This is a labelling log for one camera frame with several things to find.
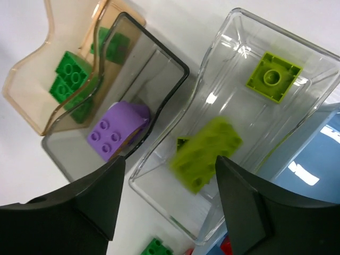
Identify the blue plastic bin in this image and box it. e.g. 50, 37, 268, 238
204, 103, 340, 255

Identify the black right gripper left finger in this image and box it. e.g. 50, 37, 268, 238
1, 156, 125, 254

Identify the orange translucent bin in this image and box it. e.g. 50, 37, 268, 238
3, 1, 146, 135

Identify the lime long lego brick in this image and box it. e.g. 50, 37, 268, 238
169, 116, 243, 194

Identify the lime lego brick far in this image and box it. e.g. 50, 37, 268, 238
246, 52, 303, 104

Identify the purple rounded block with studs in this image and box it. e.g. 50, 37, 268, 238
87, 101, 150, 162

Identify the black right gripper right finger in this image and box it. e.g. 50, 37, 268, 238
215, 156, 339, 254

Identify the clear plastic bin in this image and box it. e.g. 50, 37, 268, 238
129, 8, 339, 245

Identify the red green lego stack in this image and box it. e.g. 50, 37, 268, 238
140, 238, 173, 255

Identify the small red lego stack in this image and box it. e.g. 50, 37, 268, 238
183, 236, 233, 255

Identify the green square lego brick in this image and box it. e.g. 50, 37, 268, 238
49, 51, 92, 104

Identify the grey translucent bin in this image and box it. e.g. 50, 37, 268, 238
42, 12, 190, 182

